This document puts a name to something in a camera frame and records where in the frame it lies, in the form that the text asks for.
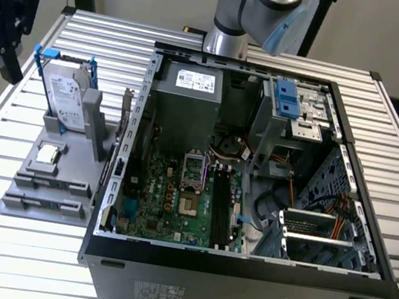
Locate blue cable end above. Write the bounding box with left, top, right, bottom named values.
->
left=234, top=211, right=253, bottom=225

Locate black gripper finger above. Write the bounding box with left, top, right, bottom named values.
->
left=0, top=47, right=28, bottom=88

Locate red yellow wire bundle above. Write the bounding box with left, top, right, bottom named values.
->
left=327, top=191, right=359, bottom=243

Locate silver CPU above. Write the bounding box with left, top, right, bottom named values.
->
left=34, top=142, right=62, bottom=167

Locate black RAM slot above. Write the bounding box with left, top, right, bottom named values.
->
left=205, top=162, right=232, bottom=250
left=210, top=163, right=237, bottom=251
left=215, top=164, right=244, bottom=252
left=201, top=161, right=227, bottom=249

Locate pale wire bundle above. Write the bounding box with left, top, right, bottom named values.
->
left=206, top=145, right=247, bottom=165

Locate grey power supply unit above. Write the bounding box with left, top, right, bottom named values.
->
left=142, top=58, right=228, bottom=161

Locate grey parts rack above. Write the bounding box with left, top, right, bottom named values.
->
left=0, top=77, right=127, bottom=231

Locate blue drive bay latch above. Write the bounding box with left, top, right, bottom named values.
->
left=270, top=77, right=305, bottom=120

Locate metal socket cover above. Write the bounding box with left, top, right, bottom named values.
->
left=178, top=148, right=210, bottom=193

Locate thin wire locking lever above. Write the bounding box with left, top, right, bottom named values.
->
left=198, top=149, right=212, bottom=193

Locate black PC case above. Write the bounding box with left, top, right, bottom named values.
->
left=71, top=33, right=399, bottom=299

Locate round case speaker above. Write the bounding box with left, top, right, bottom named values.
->
left=217, top=132, right=247, bottom=161

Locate yellow black connector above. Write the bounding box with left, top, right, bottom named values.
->
left=181, top=25, right=208, bottom=38

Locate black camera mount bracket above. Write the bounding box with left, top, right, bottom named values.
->
left=10, top=0, right=42, bottom=38

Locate black cable loop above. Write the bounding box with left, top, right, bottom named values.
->
left=249, top=186, right=287, bottom=234

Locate green motherboard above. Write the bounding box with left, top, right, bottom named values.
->
left=113, top=147, right=258, bottom=255

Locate hard disk in blue carrier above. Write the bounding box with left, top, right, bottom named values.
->
left=22, top=42, right=105, bottom=139

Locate blue VGA port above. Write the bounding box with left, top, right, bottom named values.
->
left=120, top=198, right=140, bottom=221

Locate orange wire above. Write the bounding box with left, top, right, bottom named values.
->
left=283, top=168, right=302, bottom=210

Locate CPU socket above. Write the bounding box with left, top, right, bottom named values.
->
left=176, top=188, right=204, bottom=219

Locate silver disk bay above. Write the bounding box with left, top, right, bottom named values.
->
left=253, top=202, right=385, bottom=275

